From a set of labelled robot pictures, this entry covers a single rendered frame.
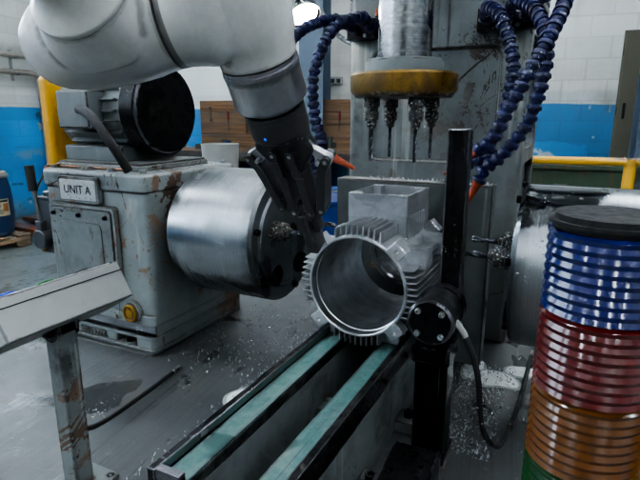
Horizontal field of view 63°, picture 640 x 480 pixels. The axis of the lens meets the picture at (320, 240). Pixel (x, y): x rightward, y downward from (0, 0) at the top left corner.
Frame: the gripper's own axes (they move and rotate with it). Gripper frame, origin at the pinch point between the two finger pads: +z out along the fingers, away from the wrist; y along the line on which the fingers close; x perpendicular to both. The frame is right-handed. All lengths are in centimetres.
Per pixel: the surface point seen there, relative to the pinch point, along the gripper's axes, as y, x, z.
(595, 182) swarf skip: -46, -355, 251
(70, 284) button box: 18.1, 24.8, -10.7
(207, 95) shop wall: 400, -437, 207
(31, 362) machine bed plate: 57, 22, 22
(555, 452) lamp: -35, 34, -18
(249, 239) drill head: 15.5, -3.2, 7.1
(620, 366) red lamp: -37, 31, -23
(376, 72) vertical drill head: -4.3, -23.1, -12.8
